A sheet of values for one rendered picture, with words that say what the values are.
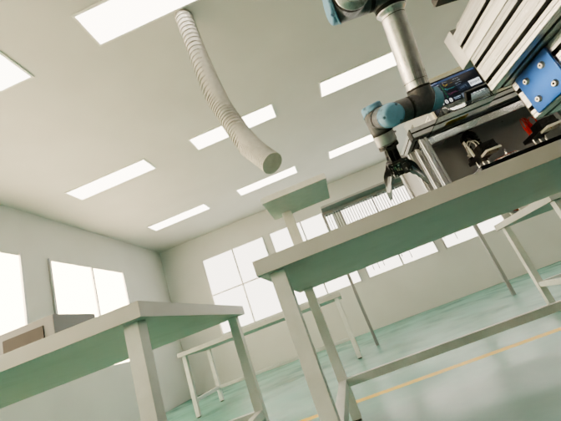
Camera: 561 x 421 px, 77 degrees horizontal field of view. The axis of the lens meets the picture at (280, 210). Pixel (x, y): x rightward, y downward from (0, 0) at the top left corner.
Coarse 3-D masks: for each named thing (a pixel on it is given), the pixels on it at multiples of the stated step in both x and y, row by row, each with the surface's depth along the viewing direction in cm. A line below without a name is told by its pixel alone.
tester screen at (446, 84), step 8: (464, 72) 157; (472, 72) 156; (448, 80) 157; (456, 80) 157; (464, 80) 156; (440, 88) 157; (448, 88) 156; (456, 88) 156; (472, 88) 154; (448, 96) 155; (456, 96) 155
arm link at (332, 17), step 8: (328, 0) 107; (336, 0) 105; (344, 0) 104; (352, 0) 103; (360, 0) 104; (368, 0) 109; (328, 8) 110; (336, 8) 108; (344, 8) 106; (352, 8) 106; (360, 8) 107; (368, 8) 111; (328, 16) 114; (336, 16) 109; (344, 16) 110; (352, 16) 111; (360, 16) 114; (336, 24) 114
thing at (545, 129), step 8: (544, 120) 136; (552, 120) 136; (560, 120) 133; (536, 128) 139; (544, 128) 135; (552, 128) 136; (528, 136) 145; (536, 136) 143; (544, 136) 144; (536, 144) 144
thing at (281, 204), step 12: (312, 180) 186; (324, 180) 188; (276, 192) 188; (288, 192) 187; (300, 192) 191; (312, 192) 198; (324, 192) 205; (264, 204) 189; (276, 204) 195; (288, 204) 202; (300, 204) 209; (312, 204) 217; (276, 216) 215; (288, 216) 211; (288, 228) 209; (300, 240) 206
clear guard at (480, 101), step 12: (480, 96) 125; (492, 96) 136; (444, 108) 129; (456, 108) 124; (468, 108) 139; (480, 108) 143; (444, 120) 142; (456, 120) 146; (468, 120) 151; (432, 132) 149
